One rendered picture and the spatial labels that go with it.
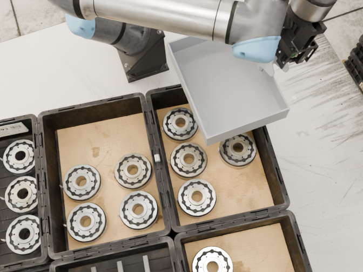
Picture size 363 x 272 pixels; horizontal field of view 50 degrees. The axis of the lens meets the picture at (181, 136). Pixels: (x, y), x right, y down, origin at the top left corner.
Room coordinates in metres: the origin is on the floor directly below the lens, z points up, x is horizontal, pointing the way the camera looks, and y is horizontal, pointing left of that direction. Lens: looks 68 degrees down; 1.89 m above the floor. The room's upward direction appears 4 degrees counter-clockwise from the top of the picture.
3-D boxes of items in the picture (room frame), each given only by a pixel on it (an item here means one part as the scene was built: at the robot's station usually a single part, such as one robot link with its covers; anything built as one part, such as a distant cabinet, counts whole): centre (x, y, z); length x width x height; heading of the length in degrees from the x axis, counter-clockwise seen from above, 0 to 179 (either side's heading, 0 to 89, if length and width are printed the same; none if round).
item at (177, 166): (0.34, -0.02, 0.86); 0.10 x 0.10 x 0.01
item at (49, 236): (0.31, 0.22, 0.92); 0.40 x 0.30 x 0.02; 8
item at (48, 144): (0.31, 0.22, 0.87); 0.40 x 0.30 x 0.11; 8
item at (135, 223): (0.21, 0.13, 0.86); 0.10 x 0.10 x 0.01
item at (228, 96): (0.47, -0.12, 1.07); 0.27 x 0.20 x 0.05; 16
